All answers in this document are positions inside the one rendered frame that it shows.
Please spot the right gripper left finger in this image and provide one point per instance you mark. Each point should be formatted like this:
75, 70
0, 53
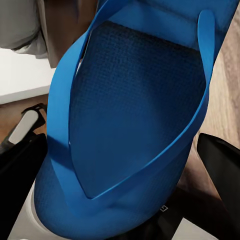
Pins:
19, 167

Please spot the bed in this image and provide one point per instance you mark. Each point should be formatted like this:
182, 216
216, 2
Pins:
39, 27

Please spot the sandal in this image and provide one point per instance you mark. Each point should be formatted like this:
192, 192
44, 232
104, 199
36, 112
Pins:
124, 104

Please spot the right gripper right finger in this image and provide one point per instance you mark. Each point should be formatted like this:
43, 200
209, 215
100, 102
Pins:
222, 162

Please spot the sliding door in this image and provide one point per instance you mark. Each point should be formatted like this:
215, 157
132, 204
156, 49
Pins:
11, 114

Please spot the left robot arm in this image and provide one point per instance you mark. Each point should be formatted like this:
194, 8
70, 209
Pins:
31, 120

